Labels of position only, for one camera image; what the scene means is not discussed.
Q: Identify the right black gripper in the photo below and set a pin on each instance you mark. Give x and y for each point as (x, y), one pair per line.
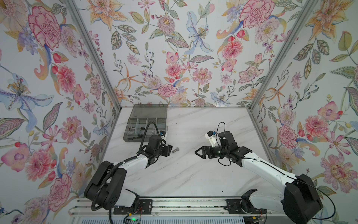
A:
(208, 149)

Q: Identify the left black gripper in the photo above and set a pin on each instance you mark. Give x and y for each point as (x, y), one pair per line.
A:
(167, 150)

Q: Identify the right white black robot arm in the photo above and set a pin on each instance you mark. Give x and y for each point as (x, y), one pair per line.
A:
(297, 197)

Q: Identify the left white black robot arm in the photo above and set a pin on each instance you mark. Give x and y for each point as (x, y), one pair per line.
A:
(107, 190)

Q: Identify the black hex bolt rear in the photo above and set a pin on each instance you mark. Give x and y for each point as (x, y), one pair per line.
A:
(137, 137)

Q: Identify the grey plastic organizer box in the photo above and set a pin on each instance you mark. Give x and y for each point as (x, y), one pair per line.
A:
(148, 119)

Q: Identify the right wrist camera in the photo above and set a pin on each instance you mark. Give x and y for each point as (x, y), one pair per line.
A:
(211, 136)

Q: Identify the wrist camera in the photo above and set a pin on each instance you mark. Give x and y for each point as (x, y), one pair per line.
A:
(163, 134)
(211, 136)

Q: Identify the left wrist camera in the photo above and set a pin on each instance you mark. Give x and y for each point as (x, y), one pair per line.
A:
(163, 134)

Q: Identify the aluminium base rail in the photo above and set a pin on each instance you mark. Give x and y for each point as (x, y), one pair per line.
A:
(190, 206)

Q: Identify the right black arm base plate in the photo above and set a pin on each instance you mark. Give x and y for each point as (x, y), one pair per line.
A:
(242, 206)

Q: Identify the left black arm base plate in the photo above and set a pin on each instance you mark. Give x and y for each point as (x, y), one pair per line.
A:
(141, 207)

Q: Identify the left aluminium corner post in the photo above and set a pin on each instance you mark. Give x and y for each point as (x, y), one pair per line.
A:
(75, 14)

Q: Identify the aluminium corner post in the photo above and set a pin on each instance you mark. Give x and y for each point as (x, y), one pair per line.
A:
(298, 25)
(75, 14)

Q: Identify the right aluminium corner post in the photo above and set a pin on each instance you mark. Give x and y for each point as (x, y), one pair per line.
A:
(298, 25)

